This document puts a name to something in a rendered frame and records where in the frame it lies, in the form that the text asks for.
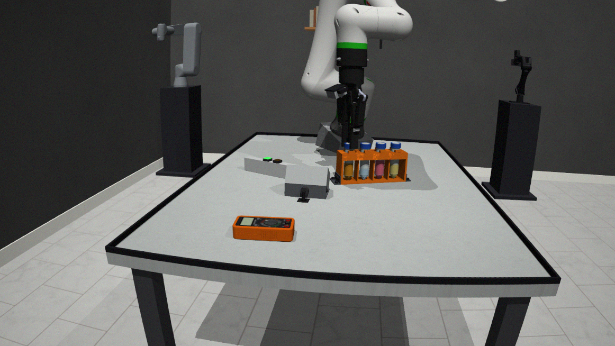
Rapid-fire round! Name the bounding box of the orange tube rack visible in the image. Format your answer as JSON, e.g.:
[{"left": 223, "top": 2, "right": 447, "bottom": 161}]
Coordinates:
[{"left": 336, "top": 147, "right": 408, "bottom": 185}]

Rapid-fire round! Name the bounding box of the orange digital multimeter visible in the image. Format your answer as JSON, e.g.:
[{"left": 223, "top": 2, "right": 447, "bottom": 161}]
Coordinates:
[{"left": 232, "top": 215, "right": 295, "bottom": 242}]

